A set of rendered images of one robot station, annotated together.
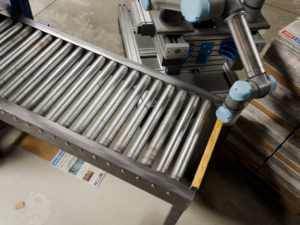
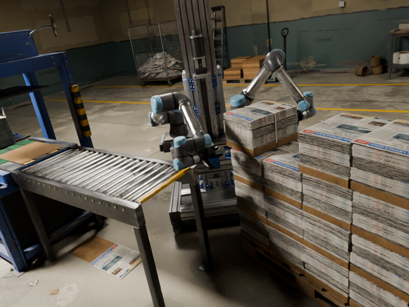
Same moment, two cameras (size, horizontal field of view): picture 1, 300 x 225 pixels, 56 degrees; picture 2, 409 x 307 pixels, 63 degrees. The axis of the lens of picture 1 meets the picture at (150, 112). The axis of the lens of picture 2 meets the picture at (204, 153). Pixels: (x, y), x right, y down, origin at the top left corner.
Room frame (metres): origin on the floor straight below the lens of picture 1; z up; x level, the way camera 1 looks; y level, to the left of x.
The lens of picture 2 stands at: (-0.87, -1.12, 1.64)
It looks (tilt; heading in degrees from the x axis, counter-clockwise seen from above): 22 degrees down; 21
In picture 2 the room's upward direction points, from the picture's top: 9 degrees counter-clockwise
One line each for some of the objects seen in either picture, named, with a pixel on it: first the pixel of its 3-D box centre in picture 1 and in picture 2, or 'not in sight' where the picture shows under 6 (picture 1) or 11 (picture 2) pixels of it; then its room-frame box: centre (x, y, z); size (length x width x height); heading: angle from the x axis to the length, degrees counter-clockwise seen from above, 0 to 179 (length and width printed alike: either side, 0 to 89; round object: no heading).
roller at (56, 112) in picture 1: (78, 87); (96, 172); (0.84, 0.36, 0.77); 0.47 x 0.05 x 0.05; 163
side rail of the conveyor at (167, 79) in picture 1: (106, 61); (125, 161); (1.08, 0.28, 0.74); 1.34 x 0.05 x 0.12; 73
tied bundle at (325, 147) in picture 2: not in sight; (345, 147); (0.81, -1.22, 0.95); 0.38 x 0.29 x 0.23; 143
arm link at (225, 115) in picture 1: (229, 110); (183, 162); (0.78, -0.34, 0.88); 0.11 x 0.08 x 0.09; 143
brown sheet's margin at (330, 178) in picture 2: not in sight; (344, 162); (0.81, -1.22, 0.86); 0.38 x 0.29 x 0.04; 143
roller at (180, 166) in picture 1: (192, 138); (158, 186); (0.67, -0.20, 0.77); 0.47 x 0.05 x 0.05; 163
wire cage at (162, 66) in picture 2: not in sight; (157, 54); (8.21, 3.36, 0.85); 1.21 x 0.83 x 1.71; 73
